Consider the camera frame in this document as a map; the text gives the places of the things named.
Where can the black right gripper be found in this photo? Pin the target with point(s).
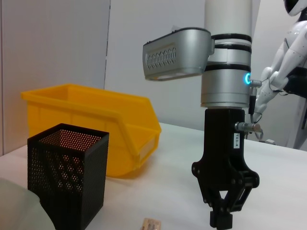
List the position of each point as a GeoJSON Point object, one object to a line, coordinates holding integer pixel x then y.
{"type": "Point", "coordinates": [223, 143]}

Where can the tan eraser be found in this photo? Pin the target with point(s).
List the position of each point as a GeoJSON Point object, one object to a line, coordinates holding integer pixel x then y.
{"type": "Point", "coordinates": [152, 224]}

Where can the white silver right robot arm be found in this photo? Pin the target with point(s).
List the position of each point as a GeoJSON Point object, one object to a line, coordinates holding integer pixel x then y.
{"type": "Point", "coordinates": [225, 83]}

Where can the black mesh pen holder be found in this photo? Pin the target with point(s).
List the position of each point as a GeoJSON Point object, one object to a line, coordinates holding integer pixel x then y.
{"type": "Point", "coordinates": [67, 175]}

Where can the green glass fruit bowl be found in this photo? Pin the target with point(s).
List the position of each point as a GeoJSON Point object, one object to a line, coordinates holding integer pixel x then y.
{"type": "Point", "coordinates": [19, 208]}

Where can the right wrist silver connector plug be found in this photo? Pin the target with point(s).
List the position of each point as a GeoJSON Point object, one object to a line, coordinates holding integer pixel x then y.
{"type": "Point", "coordinates": [248, 126]}

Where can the yellow plastic bin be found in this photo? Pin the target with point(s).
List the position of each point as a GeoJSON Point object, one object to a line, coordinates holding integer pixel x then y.
{"type": "Point", "coordinates": [91, 112]}

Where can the white humanoid robot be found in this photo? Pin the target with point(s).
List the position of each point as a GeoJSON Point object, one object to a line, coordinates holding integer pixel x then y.
{"type": "Point", "coordinates": [285, 52]}

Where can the right wrist camera housing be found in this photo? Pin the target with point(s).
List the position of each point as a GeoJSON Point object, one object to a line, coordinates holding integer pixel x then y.
{"type": "Point", "coordinates": [177, 57]}

